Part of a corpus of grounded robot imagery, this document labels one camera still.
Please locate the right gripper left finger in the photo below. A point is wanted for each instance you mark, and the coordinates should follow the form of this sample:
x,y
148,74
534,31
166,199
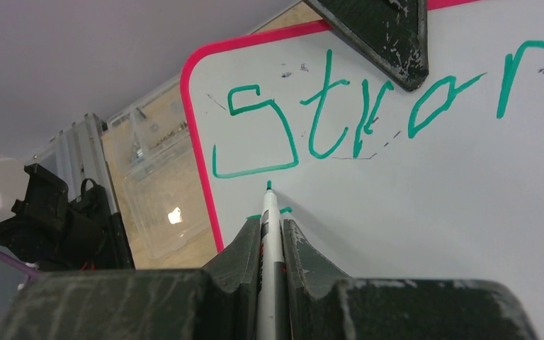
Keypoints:
x,y
215,301

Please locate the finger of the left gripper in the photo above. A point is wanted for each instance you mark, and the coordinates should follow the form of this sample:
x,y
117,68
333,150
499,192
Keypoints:
x,y
393,35

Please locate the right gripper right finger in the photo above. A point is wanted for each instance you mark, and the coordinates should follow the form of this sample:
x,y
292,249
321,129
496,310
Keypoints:
x,y
327,303

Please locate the green white marker pen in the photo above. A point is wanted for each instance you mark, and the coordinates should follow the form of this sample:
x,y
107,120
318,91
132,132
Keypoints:
x,y
271,318

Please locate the red-framed whiteboard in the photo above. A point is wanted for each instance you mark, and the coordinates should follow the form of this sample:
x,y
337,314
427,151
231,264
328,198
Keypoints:
x,y
446,181

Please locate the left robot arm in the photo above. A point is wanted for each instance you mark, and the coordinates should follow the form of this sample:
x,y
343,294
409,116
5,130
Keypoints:
x,y
41,229

